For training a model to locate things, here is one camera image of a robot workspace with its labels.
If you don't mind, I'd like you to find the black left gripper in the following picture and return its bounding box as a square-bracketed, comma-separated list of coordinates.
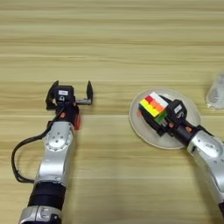
[45, 80, 95, 123]

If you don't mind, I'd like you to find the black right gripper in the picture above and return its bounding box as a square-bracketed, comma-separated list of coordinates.
[138, 94, 194, 144]

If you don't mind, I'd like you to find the multicoloured puzzle cube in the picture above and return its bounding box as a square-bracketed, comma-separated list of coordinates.
[138, 91, 170, 123]

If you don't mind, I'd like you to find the clear bottle with red cap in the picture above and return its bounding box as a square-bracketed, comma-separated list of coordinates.
[206, 71, 224, 110]

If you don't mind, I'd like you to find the left gripper labelled black box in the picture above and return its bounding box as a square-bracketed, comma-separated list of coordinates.
[54, 85, 75, 103]

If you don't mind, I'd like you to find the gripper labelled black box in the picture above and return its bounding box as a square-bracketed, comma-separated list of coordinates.
[54, 85, 75, 103]
[167, 98, 188, 122]

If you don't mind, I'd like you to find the right gripper labelled black box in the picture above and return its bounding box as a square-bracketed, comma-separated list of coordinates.
[167, 98, 188, 122]

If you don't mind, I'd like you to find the white round plate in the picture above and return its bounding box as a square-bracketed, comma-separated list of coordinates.
[129, 87, 202, 151]

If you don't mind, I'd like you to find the small red cube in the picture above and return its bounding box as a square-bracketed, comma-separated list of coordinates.
[73, 114, 82, 131]

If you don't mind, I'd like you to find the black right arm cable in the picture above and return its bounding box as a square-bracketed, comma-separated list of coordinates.
[198, 125, 214, 137]

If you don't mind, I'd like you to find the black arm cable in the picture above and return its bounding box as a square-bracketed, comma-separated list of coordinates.
[10, 109, 61, 185]
[198, 125, 214, 137]

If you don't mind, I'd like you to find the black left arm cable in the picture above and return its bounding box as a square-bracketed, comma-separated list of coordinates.
[10, 109, 61, 185]

